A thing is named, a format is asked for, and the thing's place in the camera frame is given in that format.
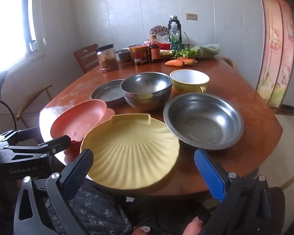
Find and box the window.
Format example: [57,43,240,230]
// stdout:
[0,0,44,74]

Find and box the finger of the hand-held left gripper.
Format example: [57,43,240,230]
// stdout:
[5,135,71,156]
[0,127,41,147]

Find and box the curved-back wooden chair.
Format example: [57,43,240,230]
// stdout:
[220,57,237,70]

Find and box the black thermos bottle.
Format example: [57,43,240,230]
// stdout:
[168,15,182,37]

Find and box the steel food basin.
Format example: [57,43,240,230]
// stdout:
[115,48,132,63]

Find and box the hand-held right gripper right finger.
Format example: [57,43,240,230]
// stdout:
[193,149,276,235]

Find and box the carrot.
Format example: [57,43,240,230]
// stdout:
[165,59,185,67]
[178,57,195,66]

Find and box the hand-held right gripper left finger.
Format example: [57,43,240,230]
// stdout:
[13,148,95,235]

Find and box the clear plastic bottle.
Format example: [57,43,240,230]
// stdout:
[170,24,182,51]

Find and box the wooden armchair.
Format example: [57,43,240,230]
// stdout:
[16,83,53,121]

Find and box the person's right hand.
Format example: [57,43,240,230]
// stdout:
[183,216,204,235]

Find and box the slatted wooden chair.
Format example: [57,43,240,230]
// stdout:
[73,43,100,74]

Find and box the steel plate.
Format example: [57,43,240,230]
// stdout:
[91,80,125,103]

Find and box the yellow shell-shaped plate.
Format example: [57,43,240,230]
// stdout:
[80,114,180,190]

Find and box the dark sauce bottle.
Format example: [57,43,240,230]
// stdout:
[148,35,162,63]

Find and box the yellow enamel bowl with handle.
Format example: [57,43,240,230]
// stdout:
[170,69,210,93]

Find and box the dried flower bouquet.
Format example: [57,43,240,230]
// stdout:
[149,25,168,36]

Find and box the wide steel bowl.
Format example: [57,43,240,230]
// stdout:
[163,92,245,150]

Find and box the bag of leafy greens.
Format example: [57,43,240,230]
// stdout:
[173,43,221,59]

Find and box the dark floral clothing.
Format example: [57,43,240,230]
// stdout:
[45,186,211,235]

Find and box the black cable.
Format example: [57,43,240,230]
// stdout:
[0,100,17,130]

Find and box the red-lidded sauce jar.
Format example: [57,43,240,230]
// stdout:
[129,44,149,65]

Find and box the black-lidded plastic jar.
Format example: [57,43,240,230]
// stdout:
[96,44,119,72]

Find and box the pink plastic plate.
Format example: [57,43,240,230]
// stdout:
[50,99,115,156]

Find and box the pink cartoon curtain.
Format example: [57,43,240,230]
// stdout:
[256,0,294,108]

